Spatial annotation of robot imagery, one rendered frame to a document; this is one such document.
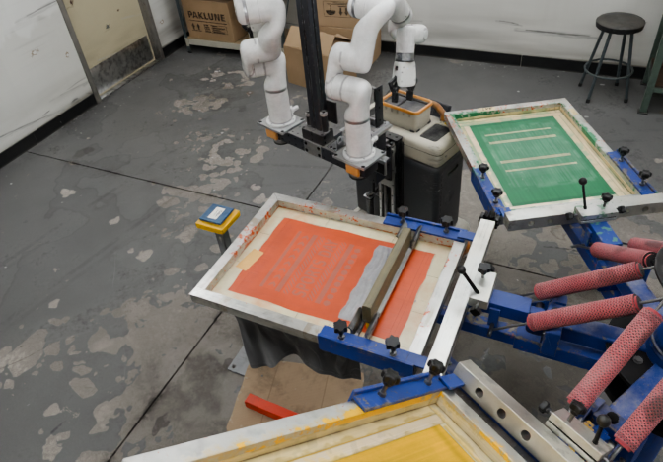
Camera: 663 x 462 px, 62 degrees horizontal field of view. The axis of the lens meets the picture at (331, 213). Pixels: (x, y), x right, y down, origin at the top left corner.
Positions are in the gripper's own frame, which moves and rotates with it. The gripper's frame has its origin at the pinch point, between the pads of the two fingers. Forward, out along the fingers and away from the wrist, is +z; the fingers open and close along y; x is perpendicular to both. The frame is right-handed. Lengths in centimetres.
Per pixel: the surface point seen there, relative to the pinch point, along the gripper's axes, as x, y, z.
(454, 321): -70, -54, 50
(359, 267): -27, -50, 50
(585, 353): -98, -26, 60
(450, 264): -52, -32, 45
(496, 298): -75, -39, 46
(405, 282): -44, -45, 51
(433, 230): -39, -25, 39
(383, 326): -50, -62, 58
